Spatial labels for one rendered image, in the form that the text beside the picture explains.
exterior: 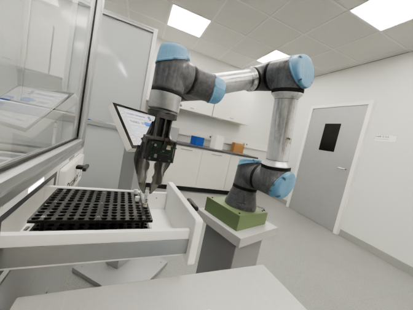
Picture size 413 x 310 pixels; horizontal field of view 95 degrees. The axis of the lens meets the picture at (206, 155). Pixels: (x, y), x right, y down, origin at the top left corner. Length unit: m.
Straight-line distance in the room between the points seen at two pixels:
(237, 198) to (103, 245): 0.59
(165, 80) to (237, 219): 0.59
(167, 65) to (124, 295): 0.49
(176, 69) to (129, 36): 1.82
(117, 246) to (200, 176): 3.32
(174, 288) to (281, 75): 0.72
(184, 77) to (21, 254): 0.45
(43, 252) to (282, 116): 0.74
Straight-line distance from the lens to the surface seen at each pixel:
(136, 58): 2.21
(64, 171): 0.71
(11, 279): 0.57
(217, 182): 3.87
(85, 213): 0.49
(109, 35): 2.28
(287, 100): 0.77
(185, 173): 3.61
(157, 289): 0.52
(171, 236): 0.46
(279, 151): 0.77
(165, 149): 0.44
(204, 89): 0.51
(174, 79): 0.46
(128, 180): 1.44
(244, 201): 0.88
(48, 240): 0.45
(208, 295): 0.53
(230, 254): 0.91
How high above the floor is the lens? 1.11
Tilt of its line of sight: 5 degrees down
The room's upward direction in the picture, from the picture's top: 12 degrees clockwise
